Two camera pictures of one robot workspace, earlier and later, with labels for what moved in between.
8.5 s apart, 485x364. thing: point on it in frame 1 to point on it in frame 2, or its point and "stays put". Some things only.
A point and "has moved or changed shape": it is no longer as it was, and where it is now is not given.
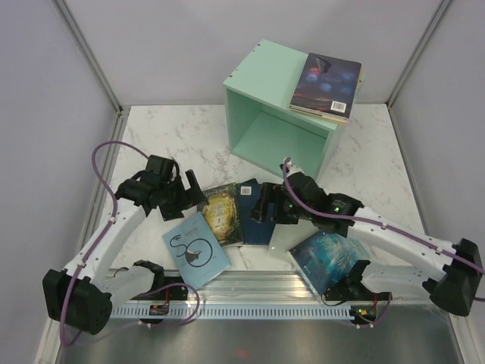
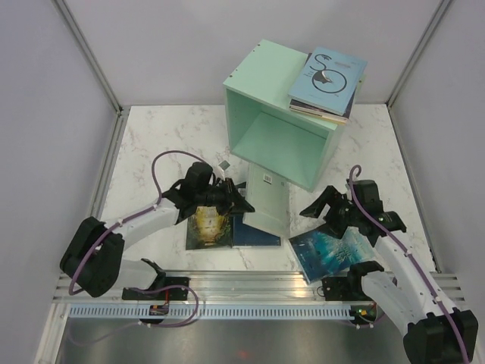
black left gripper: (188, 198) to (234, 202)
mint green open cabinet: (258, 93) stays put
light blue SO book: (197, 250) to (329, 81)
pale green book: (286, 236) has moved or changed shape
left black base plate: (172, 293) stays put
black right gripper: (271, 192) to (330, 196)
